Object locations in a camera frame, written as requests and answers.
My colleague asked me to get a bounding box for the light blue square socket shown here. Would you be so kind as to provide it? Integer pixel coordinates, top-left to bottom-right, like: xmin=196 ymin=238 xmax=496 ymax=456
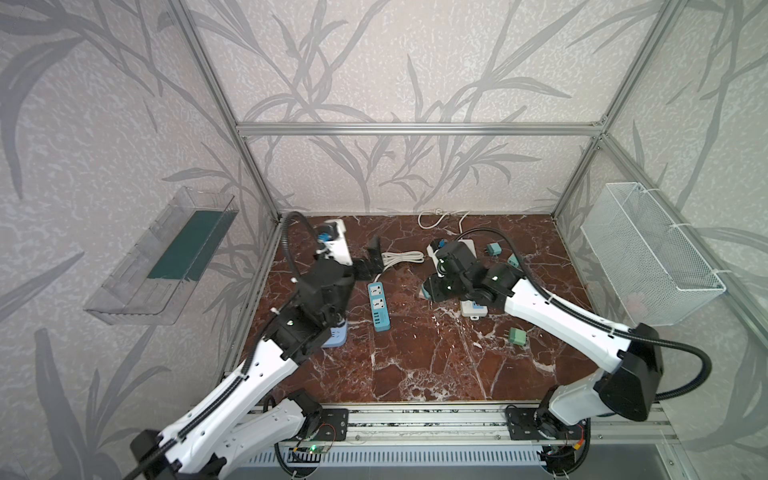
xmin=322 ymin=322 xmax=348 ymax=349

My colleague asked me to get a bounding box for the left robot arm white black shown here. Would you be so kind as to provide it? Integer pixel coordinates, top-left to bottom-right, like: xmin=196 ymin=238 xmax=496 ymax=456
xmin=127 ymin=231 xmax=384 ymax=479

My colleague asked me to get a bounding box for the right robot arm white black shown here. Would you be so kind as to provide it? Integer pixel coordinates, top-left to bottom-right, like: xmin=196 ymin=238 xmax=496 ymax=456
xmin=422 ymin=240 xmax=713 ymax=434

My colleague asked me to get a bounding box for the teal charger plug far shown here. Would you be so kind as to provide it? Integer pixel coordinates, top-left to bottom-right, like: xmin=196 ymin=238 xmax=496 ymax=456
xmin=485 ymin=242 xmax=503 ymax=257

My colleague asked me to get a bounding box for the teal charger plug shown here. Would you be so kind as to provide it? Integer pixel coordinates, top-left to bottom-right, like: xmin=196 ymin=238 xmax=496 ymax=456
xmin=507 ymin=254 xmax=522 ymax=269
xmin=485 ymin=242 xmax=503 ymax=257

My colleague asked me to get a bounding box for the teal charger plug right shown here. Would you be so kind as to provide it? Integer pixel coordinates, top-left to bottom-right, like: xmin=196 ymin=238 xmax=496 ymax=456
xmin=507 ymin=254 xmax=522 ymax=269

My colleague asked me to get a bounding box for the green charger plug front right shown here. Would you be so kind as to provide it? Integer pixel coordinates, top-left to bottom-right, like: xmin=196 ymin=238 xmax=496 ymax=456
xmin=508 ymin=328 xmax=527 ymax=347

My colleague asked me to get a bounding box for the long white power strip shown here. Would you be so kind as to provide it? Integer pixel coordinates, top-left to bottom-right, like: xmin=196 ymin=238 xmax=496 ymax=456
xmin=460 ymin=238 xmax=488 ymax=321

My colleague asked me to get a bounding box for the teal power strip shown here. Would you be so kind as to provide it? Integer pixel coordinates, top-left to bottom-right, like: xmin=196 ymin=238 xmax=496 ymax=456
xmin=368 ymin=282 xmax=391 ymax=332

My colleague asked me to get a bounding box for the coiled white cable teal strip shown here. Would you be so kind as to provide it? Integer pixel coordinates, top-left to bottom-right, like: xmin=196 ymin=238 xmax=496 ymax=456
xmin=374 ymin=251 xmax=425 ymax=282

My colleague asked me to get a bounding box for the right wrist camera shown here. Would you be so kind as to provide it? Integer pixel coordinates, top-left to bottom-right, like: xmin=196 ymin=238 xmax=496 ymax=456
xmin=426 ymin=238 xmax=448 ymax=273

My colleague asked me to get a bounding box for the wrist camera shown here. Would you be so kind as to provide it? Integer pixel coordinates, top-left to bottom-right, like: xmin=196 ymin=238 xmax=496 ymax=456
xmin=426 ymin=238 xmax=448 ymax=273
xmin=315 ymin=219 xmax=353 ymax=266

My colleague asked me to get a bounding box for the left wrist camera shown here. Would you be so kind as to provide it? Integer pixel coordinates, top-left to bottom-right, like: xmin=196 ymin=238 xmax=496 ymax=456
xmin=315 ymin=219 xmax=353 ymax=266

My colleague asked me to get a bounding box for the white cable of long strip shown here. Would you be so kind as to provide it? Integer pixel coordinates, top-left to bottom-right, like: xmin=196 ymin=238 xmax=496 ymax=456
xmin=417 ymin=208 xmax=472 ymax=240

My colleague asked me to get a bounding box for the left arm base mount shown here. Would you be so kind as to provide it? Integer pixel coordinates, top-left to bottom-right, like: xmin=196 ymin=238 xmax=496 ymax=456
xmin=291 ymin=408 xmax=350 ymax=442

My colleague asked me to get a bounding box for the aluminium frame rail front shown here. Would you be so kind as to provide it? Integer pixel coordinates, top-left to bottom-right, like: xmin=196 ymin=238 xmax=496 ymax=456
xmin=173 ymin=403 xmax=679 ymax=448

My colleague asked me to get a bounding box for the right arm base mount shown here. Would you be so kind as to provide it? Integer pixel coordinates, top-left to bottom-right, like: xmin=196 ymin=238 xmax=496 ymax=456
xmin=504 ymin=404 xmax=590 ymax=444

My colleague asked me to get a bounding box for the clear plastic wall tray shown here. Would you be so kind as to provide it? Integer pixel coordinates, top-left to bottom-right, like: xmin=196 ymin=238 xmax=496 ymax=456
xmin=84 ymin=187 xmax=239 ymax=326

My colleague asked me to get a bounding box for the white wire mesh basket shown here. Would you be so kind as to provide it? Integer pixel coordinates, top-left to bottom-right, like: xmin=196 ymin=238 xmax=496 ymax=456
xmin=581 ymin=182 xmax=726 ymax=326

